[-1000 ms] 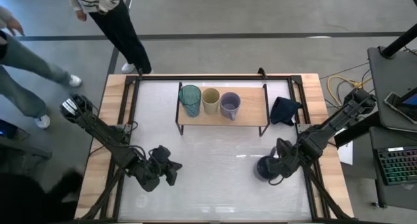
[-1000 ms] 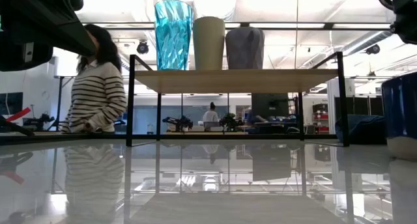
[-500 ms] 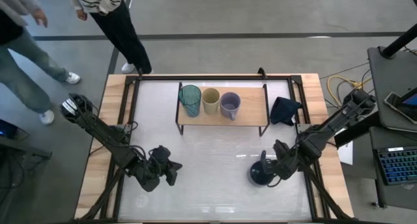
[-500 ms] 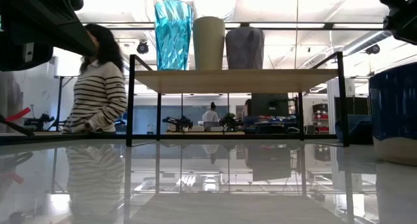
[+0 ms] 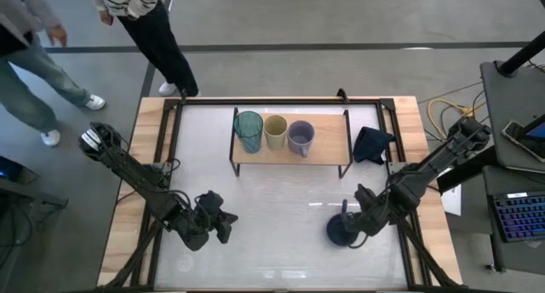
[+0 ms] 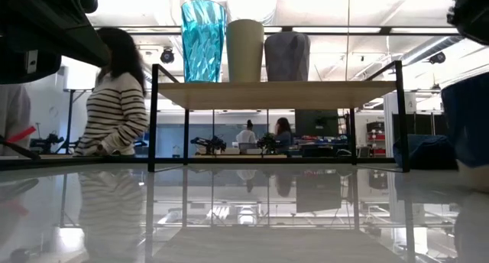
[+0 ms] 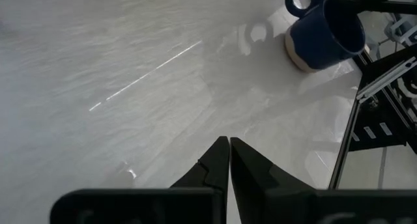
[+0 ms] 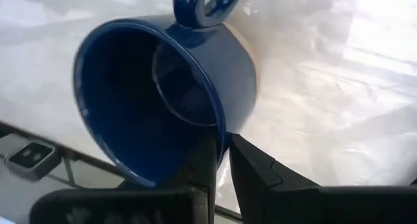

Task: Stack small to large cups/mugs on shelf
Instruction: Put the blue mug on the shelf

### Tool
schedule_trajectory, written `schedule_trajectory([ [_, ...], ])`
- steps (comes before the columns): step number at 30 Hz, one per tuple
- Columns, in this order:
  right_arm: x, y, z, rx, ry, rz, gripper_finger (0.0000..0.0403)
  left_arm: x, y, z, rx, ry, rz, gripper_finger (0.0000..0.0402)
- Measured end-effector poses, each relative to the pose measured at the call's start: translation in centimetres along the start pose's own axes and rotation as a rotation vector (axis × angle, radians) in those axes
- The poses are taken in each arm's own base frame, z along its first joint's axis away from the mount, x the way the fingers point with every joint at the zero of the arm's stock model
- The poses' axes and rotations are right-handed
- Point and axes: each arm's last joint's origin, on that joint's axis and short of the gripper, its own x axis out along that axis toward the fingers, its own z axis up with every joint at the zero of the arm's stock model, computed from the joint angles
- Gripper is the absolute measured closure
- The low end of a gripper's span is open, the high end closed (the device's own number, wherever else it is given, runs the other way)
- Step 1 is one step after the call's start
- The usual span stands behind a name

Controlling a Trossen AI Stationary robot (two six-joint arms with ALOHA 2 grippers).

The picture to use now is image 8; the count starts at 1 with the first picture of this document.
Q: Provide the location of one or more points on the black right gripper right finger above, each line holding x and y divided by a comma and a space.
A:
293, 201

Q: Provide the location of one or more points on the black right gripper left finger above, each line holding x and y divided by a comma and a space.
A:
114, 207

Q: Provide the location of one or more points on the blue ceramic mug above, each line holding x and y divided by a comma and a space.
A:
228, 71

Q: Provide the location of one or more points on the grey table-level camera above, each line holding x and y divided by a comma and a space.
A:
31, 155

